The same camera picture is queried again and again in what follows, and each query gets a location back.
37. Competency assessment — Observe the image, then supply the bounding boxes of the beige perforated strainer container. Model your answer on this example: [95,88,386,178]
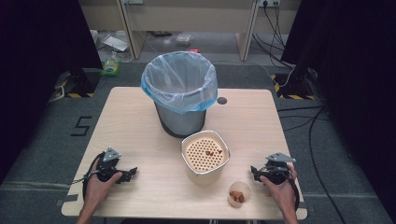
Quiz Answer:
[180,129,232,187]

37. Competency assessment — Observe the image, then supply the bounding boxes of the white wall power socket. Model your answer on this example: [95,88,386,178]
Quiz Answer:
[258,0,281,8]

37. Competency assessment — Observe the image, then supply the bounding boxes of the black floor cables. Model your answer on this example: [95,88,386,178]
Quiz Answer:
[276,105,348,224]

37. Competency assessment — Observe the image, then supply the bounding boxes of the black hanging power cables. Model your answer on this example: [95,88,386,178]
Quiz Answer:
[251,2,295,69]

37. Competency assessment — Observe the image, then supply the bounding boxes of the small translucent plastic cup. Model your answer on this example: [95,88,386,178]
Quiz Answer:
[227,180,252,209]

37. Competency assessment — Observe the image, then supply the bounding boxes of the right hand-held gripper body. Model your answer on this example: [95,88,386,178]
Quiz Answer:
[259,151,297,186]

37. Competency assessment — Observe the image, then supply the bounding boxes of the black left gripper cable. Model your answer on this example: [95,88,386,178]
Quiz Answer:
[71,151,106,201]

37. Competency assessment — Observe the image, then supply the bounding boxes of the black stand base striped tape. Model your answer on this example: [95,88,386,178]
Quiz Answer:
[55,67,101,99]
[270,72,318,101]

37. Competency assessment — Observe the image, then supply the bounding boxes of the clear plastic box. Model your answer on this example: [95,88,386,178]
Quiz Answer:
[175,33,192,45]

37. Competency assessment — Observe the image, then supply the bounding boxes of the blue plastic bin liner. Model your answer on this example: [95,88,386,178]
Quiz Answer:
[140,50,219,116]

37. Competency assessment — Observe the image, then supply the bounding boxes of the person's left hand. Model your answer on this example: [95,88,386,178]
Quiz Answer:
[83,158,123,203]

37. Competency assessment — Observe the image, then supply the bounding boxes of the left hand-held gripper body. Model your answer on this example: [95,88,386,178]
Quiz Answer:
[95,147,129,185]

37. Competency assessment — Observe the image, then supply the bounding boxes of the green packet on floor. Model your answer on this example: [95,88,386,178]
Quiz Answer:
[99,50,121,78]

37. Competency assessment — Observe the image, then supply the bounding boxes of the light wooden desk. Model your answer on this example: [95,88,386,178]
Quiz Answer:
[78,0,304,63]

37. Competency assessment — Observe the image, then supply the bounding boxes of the person's right hand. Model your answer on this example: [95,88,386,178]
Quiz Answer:
[259,164,300,212]

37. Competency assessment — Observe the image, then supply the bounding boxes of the grey trash bin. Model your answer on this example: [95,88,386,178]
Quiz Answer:
[153,102,207,139]

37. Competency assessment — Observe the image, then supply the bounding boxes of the brown nuts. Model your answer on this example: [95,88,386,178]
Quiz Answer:
[229,189,246,203]

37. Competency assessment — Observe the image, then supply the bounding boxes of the white flat sheet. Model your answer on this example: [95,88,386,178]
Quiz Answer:
[102,34,130,53]

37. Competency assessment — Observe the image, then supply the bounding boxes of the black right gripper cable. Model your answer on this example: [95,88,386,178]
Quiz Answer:
[288,172,301,213]

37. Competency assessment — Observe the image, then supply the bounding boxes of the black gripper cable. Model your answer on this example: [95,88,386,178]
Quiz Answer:
[288,172,301,213]
[71,151,106,201]

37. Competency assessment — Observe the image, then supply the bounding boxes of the black curtain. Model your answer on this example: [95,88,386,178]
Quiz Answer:
[280,0,396,216]
[0,0,104,185]

